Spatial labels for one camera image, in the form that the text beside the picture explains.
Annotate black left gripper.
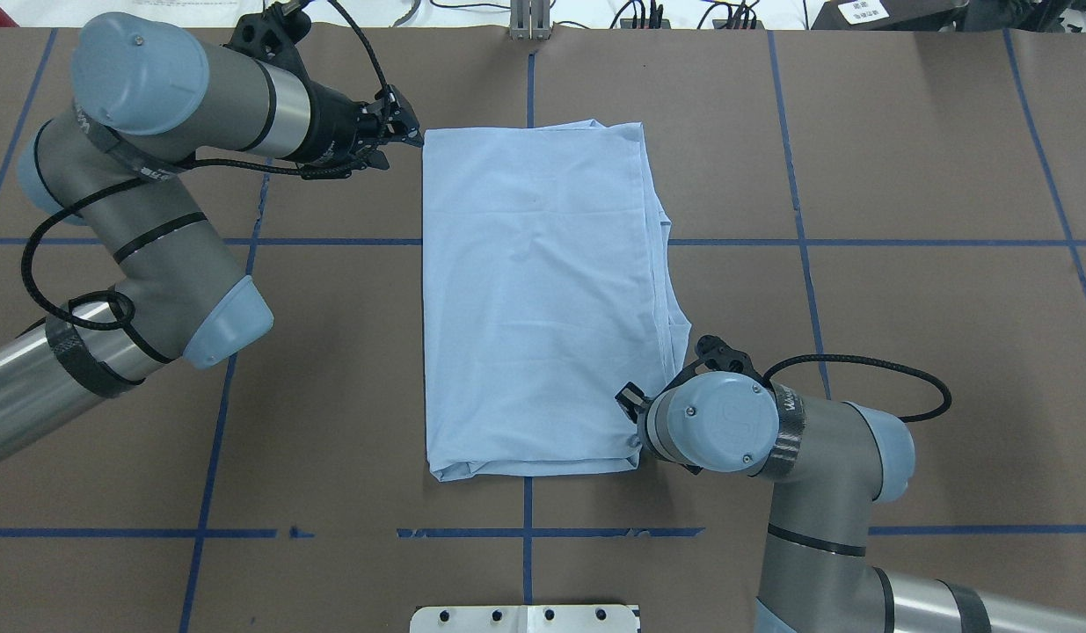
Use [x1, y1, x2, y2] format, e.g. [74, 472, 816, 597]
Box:
[305, 84, 425, 177]

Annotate light blue t-shirt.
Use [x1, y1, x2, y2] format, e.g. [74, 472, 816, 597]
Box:
[422, 121, 691, 484]

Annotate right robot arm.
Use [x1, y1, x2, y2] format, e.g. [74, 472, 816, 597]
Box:
[616, 370, 1086, 632]

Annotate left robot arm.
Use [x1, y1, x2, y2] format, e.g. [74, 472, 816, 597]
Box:
[0, 1, 425, 461]

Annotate white label card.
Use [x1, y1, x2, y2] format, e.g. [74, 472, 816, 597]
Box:
[837, 0, 891, 25]

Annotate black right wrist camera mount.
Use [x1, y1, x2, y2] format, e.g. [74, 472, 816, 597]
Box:
[667, 336, 763, 389]

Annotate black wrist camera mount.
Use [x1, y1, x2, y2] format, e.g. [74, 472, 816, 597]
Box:
[222, 1, 312, 74]
[667, 336, 763, 389]

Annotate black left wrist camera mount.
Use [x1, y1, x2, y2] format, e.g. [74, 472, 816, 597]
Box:
[222, 1, 312, 74]

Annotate aluminium frame post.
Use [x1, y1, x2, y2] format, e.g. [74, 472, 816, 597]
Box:
[507, 0, 553, 40]

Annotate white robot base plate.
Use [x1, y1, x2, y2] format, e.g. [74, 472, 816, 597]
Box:
[409, 604, 642, 632]

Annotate black cables at table edge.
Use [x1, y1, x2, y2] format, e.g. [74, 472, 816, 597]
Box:
[609, 0, 763, 31]

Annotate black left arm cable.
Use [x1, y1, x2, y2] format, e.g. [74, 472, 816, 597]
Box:
[18, 0, 394, 333]

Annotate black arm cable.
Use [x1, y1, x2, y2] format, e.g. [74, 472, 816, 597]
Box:
[18, 0, 394, 333]
[762, 353, 954, 425]

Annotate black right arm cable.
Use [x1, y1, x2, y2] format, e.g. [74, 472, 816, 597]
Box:
[762, 353, 954, 425]

